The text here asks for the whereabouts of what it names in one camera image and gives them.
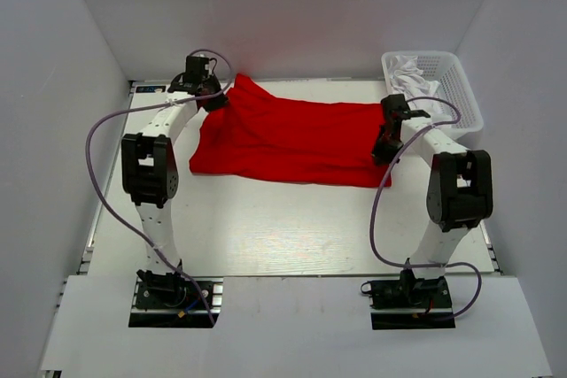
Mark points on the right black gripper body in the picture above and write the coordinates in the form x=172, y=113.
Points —
x=385, y=139

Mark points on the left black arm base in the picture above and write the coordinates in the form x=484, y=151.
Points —
x=170, y=301

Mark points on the blue label sticker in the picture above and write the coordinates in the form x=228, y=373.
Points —
x=151, y=89

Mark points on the red t shirt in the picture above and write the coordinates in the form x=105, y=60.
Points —
x=264, y=137

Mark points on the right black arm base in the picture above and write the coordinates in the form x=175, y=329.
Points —
x=408, y=303

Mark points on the white crumpled t shirt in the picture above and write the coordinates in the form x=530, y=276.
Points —
x=408, y=79

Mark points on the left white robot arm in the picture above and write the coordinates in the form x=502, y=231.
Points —
x=148, y=166

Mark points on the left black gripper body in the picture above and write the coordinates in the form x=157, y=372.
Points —
x=213, y=84

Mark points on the white plastic basket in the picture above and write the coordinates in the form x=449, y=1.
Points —
x=455, y=92

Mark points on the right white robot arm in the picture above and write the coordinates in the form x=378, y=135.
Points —
x=460, y=188

